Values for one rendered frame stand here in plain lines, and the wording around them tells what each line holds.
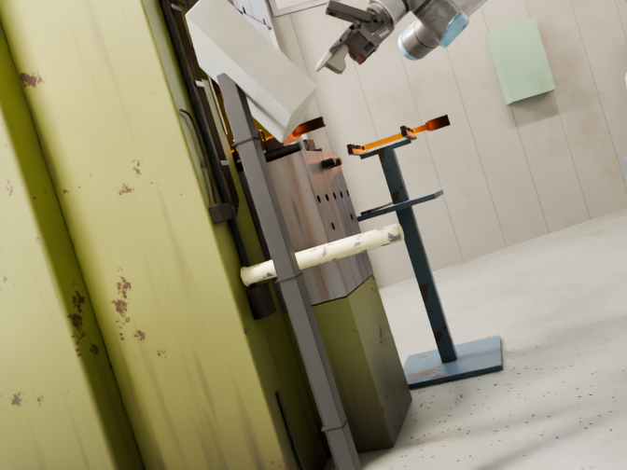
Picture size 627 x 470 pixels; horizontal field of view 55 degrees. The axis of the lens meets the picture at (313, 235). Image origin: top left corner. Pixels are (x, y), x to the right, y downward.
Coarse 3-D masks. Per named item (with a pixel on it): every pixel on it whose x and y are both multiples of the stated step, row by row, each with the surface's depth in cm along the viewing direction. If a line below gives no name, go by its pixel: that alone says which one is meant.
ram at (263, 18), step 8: (192, 0) 178; (232, 0) 175; (240, 0) 181; (248, 0) 188; (256, 0) 195; (240, 8) 178; (248, 8) 186; (256, 8) 192; (264, 8) 201; (256, 16) 190; (264, 16) 198
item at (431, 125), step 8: (432, 120) 243; (440, 120) 243; (448, 120) 242; (416, 128) 245; (424, 128) 244; (432, 128) 244; (440, 128) 244; (392, 136) 247; (400, 136) 247; (368, 144) 250; (376, 144) 249; (384, 144) 250
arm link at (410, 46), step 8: (456, 0) 164; (464, 0) 165; (472, 0) 166; (480, 0) 167; (464, 8) 165; (472, 8) 167; (408, 32) 161; (400, 40) 166; (408, 40) 162; (416, 40) 158; (400, 48) 166; (408, 48) 163; (416, 48) 161; (424, 48) 160; (432, 48) 160; (408, 56) 166; (416, 56) 165; (424, 56) 166
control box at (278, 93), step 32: (224, 0) 117; (192, 32) 123; (224, 32) 117; (256, 32) 118; (224, 64) 126; (256, 64) 118; (288, 64) 118; (256, 96) 128; (288, 96) 118; (288, 128) 136
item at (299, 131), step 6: (312, 120) 188; (318, 120) 189; (300, 126) 190; (306, 126) 190; (312, 126) 189; (318, 126) 188; (324, 126) 189; (294, 132) 190; (300, 132) 190; (306, 132) 192
